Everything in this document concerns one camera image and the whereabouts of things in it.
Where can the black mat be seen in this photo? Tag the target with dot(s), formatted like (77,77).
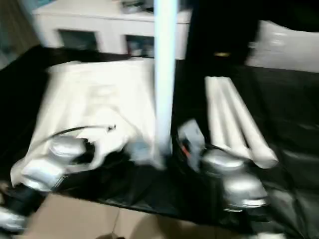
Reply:
(286,112)

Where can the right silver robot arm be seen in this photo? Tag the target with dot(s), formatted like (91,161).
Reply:
(236,181)

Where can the white cabinet with glass doors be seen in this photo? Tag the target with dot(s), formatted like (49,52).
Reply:
(99,22)

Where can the beige curtain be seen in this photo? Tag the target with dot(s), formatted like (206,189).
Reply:
(12,30)

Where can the small brown label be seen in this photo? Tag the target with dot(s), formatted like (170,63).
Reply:
(222,53)

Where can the white plastic table top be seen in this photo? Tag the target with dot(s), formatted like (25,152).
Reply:
(82,99)

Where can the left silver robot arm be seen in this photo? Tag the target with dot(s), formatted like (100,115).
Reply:
(42,171)

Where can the grey cushion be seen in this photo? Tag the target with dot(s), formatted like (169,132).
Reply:
(281,47)

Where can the white plastic table leg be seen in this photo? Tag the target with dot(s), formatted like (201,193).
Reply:
(230,119)
(164,74)
(249,124)
(213,112)

